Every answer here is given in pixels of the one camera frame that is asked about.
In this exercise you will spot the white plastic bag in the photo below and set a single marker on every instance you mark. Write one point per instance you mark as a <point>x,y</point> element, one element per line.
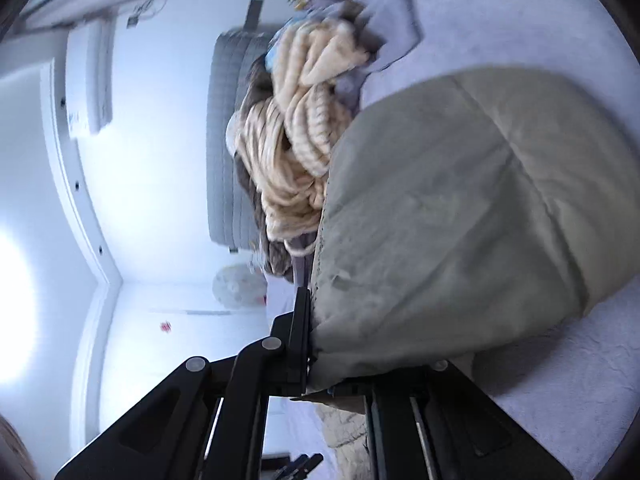
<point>235,287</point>

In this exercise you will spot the grey padded headboard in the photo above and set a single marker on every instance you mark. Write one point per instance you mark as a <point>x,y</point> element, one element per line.
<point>225,160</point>

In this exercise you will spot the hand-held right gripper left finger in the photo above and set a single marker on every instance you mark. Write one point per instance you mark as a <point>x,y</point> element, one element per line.
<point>295,355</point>

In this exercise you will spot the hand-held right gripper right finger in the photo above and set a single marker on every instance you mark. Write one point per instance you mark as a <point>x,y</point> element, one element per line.
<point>395,430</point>

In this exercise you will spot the blue patterned cloth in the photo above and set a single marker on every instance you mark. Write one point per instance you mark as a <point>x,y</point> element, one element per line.
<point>277,45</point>

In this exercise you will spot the beige puffer jacket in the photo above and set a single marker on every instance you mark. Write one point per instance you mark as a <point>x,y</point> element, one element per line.
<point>450,210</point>

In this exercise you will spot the lilac embossed bed blanket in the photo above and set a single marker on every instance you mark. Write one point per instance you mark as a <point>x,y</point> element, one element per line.
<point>500,25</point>

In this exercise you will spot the white wall air conditioner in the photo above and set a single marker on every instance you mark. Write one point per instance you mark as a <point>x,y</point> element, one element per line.
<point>90,85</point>

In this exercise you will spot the brown garment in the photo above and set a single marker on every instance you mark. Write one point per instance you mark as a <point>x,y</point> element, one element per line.
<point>277,260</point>

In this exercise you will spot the cream striped garment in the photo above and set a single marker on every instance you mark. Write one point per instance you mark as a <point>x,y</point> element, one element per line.
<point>295,160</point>

